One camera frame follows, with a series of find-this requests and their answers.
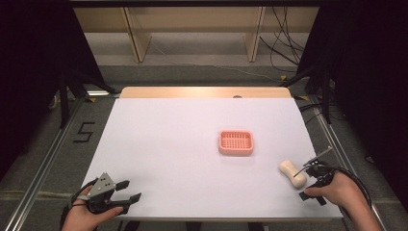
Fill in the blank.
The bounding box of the pink soap dish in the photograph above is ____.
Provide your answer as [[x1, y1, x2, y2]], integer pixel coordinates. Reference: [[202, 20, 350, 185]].
[[218, 129, 255, 157]]

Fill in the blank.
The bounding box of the black tripod stand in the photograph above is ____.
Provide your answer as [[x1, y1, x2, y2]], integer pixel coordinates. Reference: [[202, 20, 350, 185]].
[[281, 63, 337, 125], [57, 67, 120, 130]]

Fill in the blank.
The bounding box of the light wooden table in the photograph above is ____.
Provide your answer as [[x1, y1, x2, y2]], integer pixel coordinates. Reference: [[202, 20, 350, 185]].
[[119, 86, 293, 99]]

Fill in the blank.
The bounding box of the black curtain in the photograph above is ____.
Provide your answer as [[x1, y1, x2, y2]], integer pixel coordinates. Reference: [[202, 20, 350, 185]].
[[0, 0, 107, 181], [296, 0, 408, 206]]

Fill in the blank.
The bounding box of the white table sheet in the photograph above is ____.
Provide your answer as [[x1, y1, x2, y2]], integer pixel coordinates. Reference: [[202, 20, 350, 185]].
[[81, 97, 344, 221]]

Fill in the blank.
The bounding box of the black tape floor number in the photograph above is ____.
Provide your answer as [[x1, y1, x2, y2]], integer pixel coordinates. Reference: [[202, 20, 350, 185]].
[[72, 121, 96, 144]]

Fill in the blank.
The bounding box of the person's left hand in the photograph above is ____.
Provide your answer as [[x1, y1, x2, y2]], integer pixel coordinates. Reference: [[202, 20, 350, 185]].
[[61, 185, 124, 231]]

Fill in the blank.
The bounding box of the aluminium floor rail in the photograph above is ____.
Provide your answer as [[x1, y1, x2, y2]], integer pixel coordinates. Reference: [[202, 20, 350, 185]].
[[307, 95, 390, 231], [3, 90, 112, 231]]

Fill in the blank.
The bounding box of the light wooden background desk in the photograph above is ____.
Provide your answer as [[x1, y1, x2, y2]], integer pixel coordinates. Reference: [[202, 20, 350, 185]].
[[73, 6, 320, 64]]

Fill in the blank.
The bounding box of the person's right hand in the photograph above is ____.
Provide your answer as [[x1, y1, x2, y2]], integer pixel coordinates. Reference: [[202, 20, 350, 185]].
[[303, 171, 370, 213]]

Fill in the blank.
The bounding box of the cream wooden mushroom toy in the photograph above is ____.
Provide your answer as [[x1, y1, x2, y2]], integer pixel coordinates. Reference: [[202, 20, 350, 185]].
[[278, 159, 308, 190]]

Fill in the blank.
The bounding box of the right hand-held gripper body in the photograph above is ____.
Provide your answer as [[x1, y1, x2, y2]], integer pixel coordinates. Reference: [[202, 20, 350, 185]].
[[302, 146, 337, 189]]

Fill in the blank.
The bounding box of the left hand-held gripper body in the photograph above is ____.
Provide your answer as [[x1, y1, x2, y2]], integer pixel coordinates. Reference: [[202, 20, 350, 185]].
[[76, 172, 131, 216]]

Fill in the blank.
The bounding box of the bundle of black floor cables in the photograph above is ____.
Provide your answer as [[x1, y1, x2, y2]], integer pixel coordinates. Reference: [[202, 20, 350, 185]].
[[259, 6, 306, 73]]

